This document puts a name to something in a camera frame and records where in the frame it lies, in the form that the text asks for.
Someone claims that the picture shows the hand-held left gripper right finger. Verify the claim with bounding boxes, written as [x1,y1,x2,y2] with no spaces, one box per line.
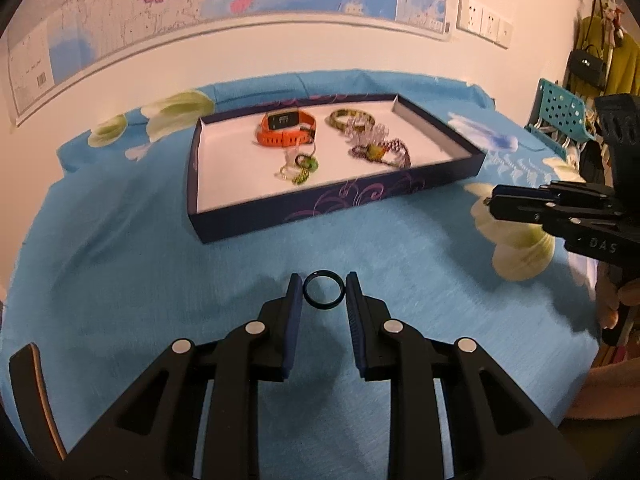
[345,271,576,480]

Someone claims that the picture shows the person's right forearm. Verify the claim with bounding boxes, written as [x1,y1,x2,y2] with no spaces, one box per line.
[565,340,640,421]

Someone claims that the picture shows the black ring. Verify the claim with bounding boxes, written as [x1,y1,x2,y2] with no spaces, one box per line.
[303,272,347,309]

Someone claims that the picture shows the gold bangle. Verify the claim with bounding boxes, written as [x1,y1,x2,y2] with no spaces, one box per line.
[327,107,376,131]

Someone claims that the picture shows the black handbag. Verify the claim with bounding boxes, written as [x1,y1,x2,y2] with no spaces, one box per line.
[565,15,640,97]
[566,45,609,92]

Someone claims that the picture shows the clear bead bracelet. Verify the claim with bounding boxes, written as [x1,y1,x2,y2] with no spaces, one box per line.
[345,117,391,147]

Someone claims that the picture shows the dark hanging clothes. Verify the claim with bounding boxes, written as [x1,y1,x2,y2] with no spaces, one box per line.
[577,140,609,182]

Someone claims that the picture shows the person's right hand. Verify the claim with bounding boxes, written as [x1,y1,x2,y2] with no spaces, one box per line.
[595,262,640,348]

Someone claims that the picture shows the blue floral bedsheet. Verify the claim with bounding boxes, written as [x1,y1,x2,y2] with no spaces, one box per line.
[0,69,601,480]

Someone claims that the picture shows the dark chain bracelet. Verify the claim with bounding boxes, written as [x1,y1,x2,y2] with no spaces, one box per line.
[349,140,412,169]

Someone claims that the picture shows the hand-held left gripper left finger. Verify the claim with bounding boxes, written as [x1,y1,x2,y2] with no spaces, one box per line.
[65,272,304,480]

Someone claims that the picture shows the colourful wall map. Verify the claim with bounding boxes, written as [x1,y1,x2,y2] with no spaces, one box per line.
[5,0,403,128]

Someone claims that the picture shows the orange smart watch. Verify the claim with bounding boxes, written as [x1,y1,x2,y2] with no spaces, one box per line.
[255,110,318,148]

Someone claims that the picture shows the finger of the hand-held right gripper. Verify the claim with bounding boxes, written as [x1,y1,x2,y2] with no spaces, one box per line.
[492,182,618,204]
[488,200,621,229]

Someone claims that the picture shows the dark blue shallow box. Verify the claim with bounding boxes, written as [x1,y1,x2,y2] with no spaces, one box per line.
[187,92,487,245]

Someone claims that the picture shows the blue perforated plastic chair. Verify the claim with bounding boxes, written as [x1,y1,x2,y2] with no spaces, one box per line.
[525,78,597,144]

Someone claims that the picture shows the dark curved wooden board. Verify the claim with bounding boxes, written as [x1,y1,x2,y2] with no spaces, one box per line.
[9,342,68,462]

